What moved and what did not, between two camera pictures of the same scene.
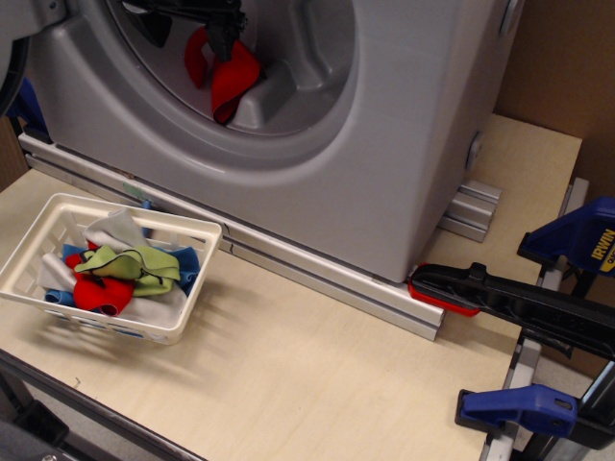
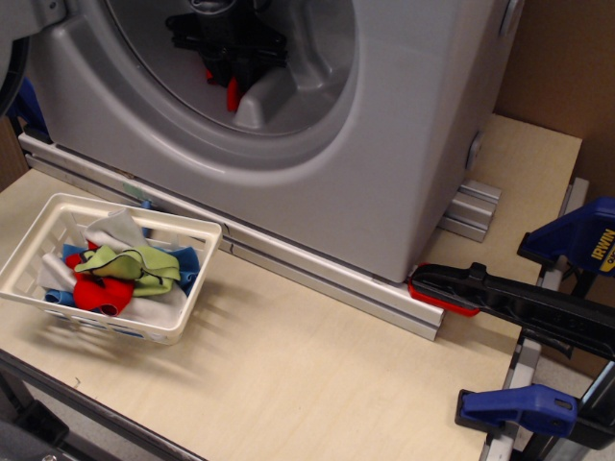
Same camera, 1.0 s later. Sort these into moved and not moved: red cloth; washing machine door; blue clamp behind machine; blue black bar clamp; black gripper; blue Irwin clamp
Moved: black gripper; red cloth
Not moved: blue black bar clamp; washing machine door; blue clamp behind machine; blue Irwin clamp
